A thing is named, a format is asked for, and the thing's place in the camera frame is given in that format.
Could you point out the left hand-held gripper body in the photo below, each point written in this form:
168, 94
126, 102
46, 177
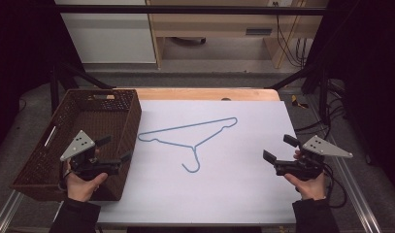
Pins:
85, 159

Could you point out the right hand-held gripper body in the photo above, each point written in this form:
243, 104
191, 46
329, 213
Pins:
310, 157

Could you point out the brown woven basket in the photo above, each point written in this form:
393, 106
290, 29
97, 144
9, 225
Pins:
82, 129

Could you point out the person's right hand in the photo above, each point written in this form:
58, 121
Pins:
310, 184

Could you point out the person's left hand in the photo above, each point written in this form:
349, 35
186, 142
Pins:
83, 187

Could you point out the yellow and black tool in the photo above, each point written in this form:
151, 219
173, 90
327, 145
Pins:
297, 102

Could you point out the white table mat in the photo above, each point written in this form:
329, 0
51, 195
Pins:
201, 181

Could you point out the white cabinet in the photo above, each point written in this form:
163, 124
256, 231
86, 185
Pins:
111, 35

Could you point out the wooden desk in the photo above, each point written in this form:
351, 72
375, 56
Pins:
217, 29

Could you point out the black metal frame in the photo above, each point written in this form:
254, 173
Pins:
185, 9

